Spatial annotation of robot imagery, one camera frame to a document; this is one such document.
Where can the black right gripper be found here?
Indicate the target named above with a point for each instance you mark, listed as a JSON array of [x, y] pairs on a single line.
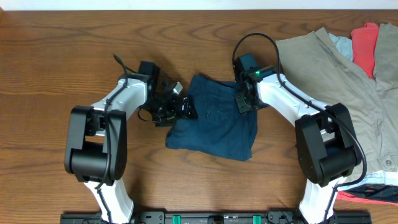
[[243, 107]]

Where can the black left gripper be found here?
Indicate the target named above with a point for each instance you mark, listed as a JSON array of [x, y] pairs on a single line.
[[175, 113]]

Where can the navy blue shorts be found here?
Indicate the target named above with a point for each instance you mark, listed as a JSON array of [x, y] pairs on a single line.
[[220, 129]]

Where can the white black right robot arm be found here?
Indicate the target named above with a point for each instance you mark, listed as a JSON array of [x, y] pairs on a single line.
[[327, 147]]

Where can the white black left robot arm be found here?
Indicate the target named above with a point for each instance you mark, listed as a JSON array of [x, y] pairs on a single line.
[[96, 150]]

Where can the khaki beige shorts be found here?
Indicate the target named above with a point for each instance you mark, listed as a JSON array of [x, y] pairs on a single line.
[[313, 64]]

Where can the light blue garment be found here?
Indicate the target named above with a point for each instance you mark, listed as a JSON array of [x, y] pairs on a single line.
[[343, 45]]

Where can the red garment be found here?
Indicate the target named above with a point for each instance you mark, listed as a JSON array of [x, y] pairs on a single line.
[[364, 43]]

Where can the grey olive garment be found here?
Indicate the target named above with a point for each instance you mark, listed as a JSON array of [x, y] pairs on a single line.
[[385, 55]]

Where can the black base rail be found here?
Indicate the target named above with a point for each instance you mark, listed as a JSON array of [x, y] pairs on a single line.
[[270, 217]]

